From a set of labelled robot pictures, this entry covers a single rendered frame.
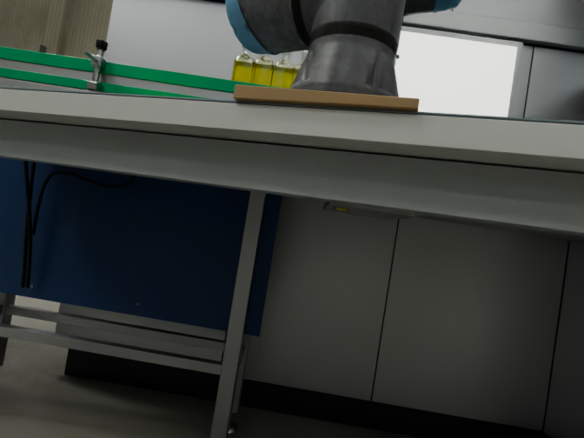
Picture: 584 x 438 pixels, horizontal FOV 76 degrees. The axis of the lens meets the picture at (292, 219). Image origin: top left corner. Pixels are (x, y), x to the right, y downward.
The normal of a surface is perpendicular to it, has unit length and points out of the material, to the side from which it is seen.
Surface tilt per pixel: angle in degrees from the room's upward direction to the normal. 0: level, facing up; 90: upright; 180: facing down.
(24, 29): 90
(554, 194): 90
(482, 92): 90
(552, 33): 90
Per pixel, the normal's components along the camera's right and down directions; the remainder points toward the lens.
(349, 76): 0.03, -0.26
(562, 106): -0.03, -0.04
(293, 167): -0.28, -0.07
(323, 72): -0.37, -0.33
